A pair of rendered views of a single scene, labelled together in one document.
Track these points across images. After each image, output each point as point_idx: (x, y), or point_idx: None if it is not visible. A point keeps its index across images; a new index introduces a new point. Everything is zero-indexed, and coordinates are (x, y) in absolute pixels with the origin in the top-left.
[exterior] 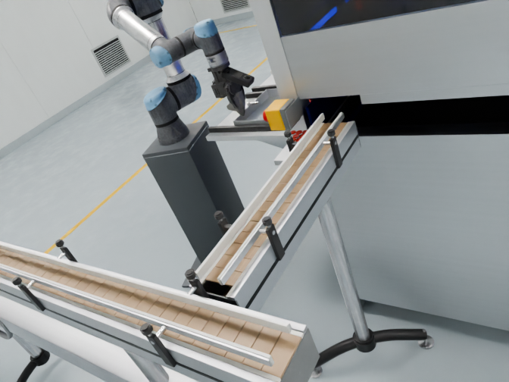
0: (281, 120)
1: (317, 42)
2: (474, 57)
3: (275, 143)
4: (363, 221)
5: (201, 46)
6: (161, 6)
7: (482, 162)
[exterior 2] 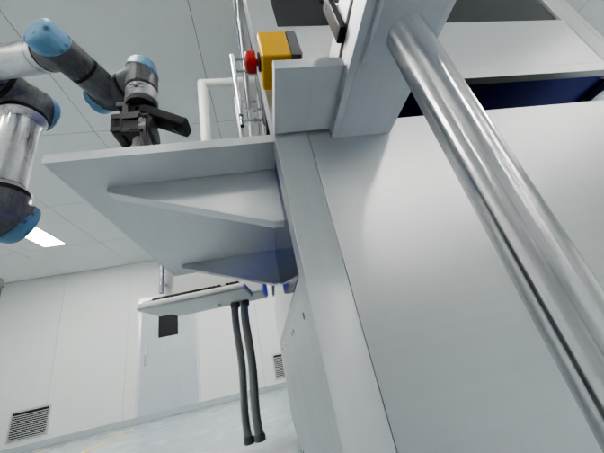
0: (286, 42)
1: (324, 32)
2: (475, 49)
3: (205, 203)
4: (426, 288)
5: (126, 74)
6: (48, 126)
7: (540, 136)
